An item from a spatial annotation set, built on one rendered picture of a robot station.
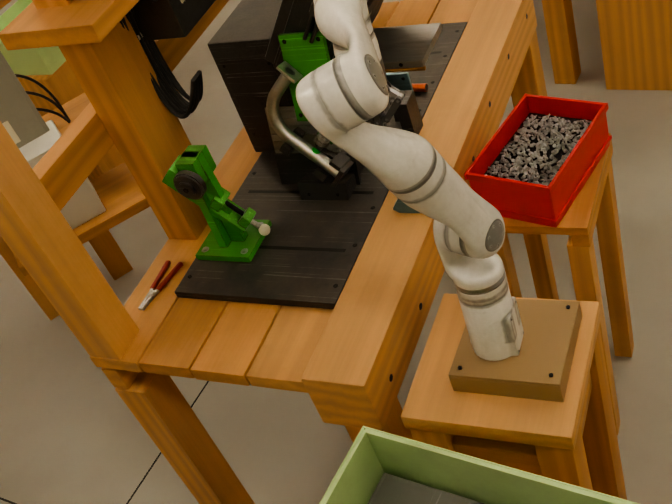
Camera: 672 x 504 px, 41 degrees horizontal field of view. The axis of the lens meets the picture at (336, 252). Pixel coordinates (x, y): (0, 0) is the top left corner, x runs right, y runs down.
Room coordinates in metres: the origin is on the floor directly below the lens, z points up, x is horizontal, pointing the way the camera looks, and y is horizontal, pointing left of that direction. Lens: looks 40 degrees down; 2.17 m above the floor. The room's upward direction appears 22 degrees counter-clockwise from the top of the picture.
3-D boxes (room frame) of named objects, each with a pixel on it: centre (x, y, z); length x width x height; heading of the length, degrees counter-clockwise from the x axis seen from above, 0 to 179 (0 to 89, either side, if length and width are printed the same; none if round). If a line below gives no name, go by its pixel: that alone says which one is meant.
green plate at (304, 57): (1.85, -0.12, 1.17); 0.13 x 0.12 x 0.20; 144
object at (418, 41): (1.95, -0.24, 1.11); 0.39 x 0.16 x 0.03; 54
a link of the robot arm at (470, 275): (1.12, -0.22, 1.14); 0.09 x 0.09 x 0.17; 36
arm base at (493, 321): (1.11, -0.22, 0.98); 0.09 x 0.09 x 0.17; 57
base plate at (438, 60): (1.94, -0.11, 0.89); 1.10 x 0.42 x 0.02; 144
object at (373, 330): (1.78, -0.34, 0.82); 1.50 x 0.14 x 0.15; 144
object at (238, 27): (2.11, -0.06, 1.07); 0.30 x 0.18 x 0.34; 144
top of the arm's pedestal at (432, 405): (1.11, -0.21, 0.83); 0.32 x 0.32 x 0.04; 55
